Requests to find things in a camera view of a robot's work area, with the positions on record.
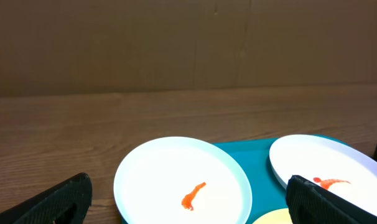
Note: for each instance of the light green plate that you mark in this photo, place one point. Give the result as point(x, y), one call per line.
point(279, 216)

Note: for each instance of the teal plastic tray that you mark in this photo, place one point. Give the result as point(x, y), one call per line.
point(252, 156)

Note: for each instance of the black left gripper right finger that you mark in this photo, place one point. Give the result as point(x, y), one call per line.
point(308, 203)

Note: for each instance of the white plate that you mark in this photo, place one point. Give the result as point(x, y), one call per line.
point(333, 166)
point(181, 180)

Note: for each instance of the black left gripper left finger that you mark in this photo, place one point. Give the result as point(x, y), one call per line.
point(67, 202)

